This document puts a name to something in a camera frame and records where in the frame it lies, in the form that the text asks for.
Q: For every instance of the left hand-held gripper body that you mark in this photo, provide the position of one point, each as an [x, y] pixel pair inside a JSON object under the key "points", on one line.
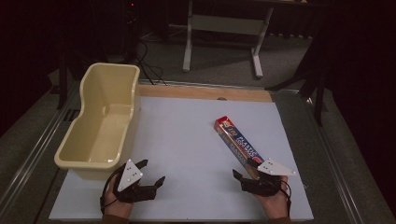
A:
{"points": [[129, 177]]}

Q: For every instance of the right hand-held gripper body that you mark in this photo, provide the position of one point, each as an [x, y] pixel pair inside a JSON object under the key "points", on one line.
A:
{"points": [[275, 168]]}

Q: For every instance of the blue and red wrap box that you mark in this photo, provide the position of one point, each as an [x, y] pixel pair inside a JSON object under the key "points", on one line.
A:
{"points": [[238, 144]]}

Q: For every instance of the cream plastic tub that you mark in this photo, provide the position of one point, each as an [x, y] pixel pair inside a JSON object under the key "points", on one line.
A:
{"points": [[102, 124]]}

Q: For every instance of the person's left hand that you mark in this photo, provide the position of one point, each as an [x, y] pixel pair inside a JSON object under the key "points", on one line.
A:
{"points": [[115, 206]]}

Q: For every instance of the person's right hand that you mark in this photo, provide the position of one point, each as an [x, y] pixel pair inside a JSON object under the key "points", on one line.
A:
{"points": [[275, 206]]}

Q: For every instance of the white table mat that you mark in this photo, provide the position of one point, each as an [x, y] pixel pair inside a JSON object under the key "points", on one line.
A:
{"points": [[186, 140]]}

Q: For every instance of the black tripod stand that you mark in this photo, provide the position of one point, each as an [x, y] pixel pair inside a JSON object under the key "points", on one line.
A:
{"points": [[317, 102]]}

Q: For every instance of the wooden board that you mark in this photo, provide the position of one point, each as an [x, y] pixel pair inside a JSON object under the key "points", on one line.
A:
{"points": [[202, 92]]}

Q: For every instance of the dark equipment tower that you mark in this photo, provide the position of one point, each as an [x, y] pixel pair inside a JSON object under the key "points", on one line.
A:
{"points": [[130, 31]]}

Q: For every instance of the aluminium frame rail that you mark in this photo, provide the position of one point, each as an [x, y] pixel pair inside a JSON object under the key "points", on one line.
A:
{"points": [[34, 155], [336, 174]]}

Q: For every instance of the white metal stand frame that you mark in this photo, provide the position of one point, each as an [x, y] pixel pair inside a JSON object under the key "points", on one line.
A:
{"points": [[188, 46]]}

